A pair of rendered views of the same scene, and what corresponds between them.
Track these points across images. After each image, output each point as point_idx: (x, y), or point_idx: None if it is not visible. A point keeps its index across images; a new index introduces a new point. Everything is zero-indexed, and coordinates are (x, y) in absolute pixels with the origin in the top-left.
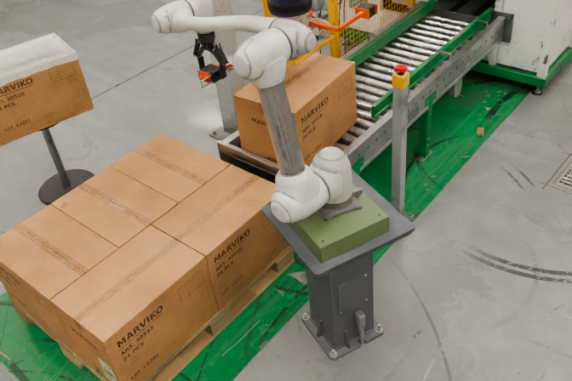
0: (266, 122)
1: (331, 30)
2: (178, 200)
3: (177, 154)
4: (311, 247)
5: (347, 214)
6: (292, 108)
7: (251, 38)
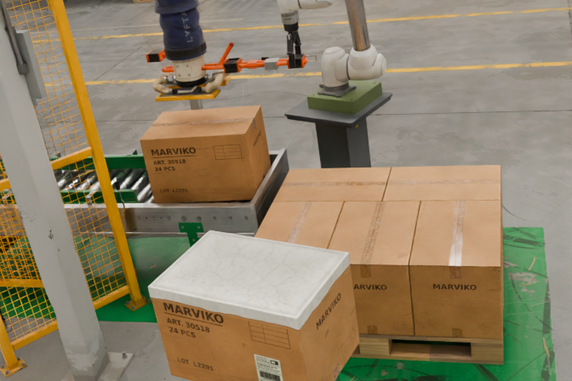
0: (363, 13)
1: None
2: (341, 202)
3: (274, 233)
4: (375, 95)
5: None
6: (254, 107)
7: None
